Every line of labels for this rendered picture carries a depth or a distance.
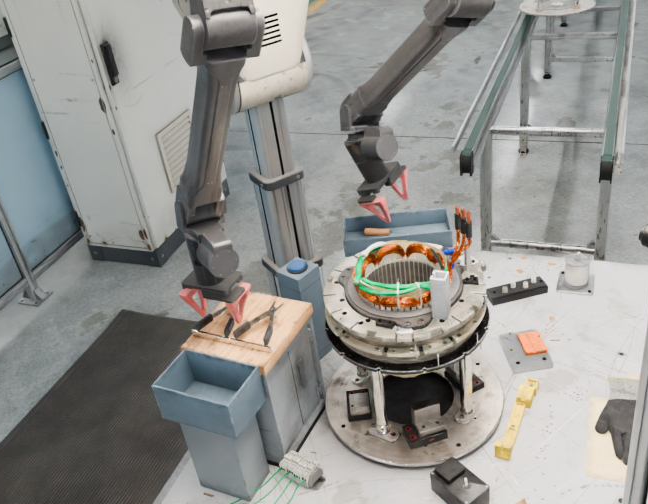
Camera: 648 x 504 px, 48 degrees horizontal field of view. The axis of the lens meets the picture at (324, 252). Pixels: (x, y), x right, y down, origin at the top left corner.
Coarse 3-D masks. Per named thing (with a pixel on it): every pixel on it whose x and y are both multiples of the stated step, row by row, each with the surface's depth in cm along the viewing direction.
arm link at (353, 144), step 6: (360, 132) 157; (348, 138) 158; (354, 138) 156; (360, 138) 154; (348, 144) 156; (354, 144) 155; (360, 144) 153; (348, 150) 157; (354, 150) 156; (360, 150) 155; (354, 156) 157; (360, 156) 156; (360, 162) 157
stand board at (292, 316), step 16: (224, 304) 150; (256, 304) 149; (288, 304) 147; (304, 304) 147; (224, 320) 146; (288, 320) 143; (304, 320) 145; (192, 336) 142; (240, 336) 140; (256, 336) 140; (272, 336) 139; (288, 336) 139; (208, 352) 138; (224, 352) 137; (240, 352) 136; (256, 352) 136; (272, 352) 135
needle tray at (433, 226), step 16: (352, 224) 174; (368, 224) 174; (384, 224) 174; (400, 224) 174; (416, 224) 174; (432, 224) 173; (448, 224) 167; (352, 240) 165; (368, 240) 164; (384, 240) 164; (416, 240) 164; (432, 240) 164; (448, 240) 164
